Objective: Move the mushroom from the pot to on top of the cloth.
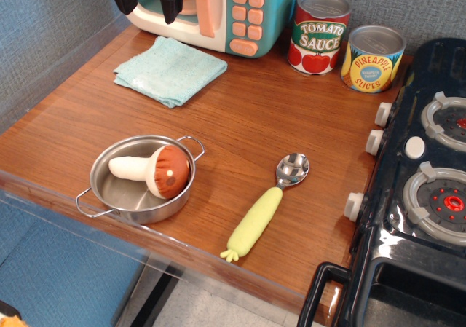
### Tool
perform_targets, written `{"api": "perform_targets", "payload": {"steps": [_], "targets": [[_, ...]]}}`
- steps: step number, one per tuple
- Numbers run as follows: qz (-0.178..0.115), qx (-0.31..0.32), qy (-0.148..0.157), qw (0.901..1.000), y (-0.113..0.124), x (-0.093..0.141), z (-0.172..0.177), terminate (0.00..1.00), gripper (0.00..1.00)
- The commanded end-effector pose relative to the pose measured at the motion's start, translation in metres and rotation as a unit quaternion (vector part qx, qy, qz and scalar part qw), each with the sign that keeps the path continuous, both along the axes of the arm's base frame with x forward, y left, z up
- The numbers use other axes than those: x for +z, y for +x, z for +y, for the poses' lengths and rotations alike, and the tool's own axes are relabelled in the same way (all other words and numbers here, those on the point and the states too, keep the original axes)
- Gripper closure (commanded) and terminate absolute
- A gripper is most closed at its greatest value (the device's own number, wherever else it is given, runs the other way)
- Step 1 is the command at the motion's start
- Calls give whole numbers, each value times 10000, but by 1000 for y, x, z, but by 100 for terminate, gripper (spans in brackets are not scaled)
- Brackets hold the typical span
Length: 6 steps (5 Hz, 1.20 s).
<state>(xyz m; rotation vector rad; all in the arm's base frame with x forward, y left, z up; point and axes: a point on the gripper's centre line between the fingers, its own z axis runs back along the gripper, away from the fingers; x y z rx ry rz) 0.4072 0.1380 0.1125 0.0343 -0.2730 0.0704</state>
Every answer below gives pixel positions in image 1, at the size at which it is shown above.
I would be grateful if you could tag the orange object at corner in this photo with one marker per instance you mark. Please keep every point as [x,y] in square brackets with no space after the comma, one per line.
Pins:
[10,317]

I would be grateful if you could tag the spoon with yellow handle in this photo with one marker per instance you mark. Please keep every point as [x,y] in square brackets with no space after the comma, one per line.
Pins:
[291,170]

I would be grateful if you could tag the tomato sauce can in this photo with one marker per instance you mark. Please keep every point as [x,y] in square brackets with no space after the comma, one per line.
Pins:
[318,30]

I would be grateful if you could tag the pineapple slices can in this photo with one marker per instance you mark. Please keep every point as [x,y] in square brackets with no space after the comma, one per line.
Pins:
[372,58]

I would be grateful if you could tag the light blue towel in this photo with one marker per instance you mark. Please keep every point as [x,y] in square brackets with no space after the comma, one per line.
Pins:
[169,72]

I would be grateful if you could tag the black toy stove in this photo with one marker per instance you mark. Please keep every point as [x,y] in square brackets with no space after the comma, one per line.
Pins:
[408,249]

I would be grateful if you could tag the teal toy microwave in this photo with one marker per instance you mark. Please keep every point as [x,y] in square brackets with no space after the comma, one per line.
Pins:
[247,28]

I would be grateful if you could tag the plush brown white mushroom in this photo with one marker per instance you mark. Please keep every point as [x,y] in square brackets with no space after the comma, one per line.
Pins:
[165,172]

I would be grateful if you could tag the small steel pot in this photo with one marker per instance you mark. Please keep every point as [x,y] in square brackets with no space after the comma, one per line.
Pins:
[131,200]

